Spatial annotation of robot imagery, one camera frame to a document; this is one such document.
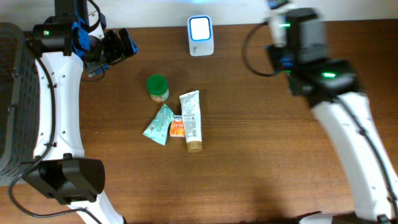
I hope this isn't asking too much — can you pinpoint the grey plastic mesh basket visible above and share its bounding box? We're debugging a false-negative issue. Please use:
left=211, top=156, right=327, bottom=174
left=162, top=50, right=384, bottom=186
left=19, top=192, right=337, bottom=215
left=1, top=22, right=40, bottom=187

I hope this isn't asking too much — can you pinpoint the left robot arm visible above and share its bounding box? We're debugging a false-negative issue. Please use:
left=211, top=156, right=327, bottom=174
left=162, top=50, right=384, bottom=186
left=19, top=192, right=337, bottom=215
left=23, top=1, right=139, bottom=223

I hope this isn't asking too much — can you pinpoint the teal foil sachet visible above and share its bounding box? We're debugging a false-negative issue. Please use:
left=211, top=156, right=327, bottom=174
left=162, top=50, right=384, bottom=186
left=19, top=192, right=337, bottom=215
left=143, top=104, right=174, bottom=146

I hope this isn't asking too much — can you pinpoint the left black cable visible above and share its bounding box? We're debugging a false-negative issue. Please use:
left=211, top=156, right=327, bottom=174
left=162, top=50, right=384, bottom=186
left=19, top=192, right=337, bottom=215
left=7, top=40, right=103, bottom=224

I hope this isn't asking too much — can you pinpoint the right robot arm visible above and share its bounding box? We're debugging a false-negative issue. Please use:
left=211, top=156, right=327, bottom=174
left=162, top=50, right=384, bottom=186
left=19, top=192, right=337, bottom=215
left=269, top=2, right=397, bottom=223

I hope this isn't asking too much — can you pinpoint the orange tissue pack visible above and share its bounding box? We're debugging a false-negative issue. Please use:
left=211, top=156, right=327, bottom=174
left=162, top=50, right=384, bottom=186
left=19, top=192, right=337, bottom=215
left=169, top=115, right=185, bottom=138

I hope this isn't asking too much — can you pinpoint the green lid jar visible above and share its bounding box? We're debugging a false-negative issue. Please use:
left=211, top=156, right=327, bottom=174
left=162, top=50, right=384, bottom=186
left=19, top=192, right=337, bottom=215
left=147, top=75, right=170, bottom=102

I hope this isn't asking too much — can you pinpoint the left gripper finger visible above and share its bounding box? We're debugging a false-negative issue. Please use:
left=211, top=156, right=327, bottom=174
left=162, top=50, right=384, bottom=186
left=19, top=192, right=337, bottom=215
left=107, top=30, right=124, bottom=62
left=118, top=28, right=139, bottom=57

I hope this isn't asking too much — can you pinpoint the white barcode scanner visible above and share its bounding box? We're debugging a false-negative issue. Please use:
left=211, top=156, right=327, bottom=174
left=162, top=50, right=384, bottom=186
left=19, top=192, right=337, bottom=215
left=187, top=15, right=215, bottom=57

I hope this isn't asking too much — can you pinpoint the white Pantene tube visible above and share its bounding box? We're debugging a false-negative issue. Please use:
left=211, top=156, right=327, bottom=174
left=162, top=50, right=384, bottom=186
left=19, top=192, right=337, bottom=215
left=179, top=90, right=203, bottom=153

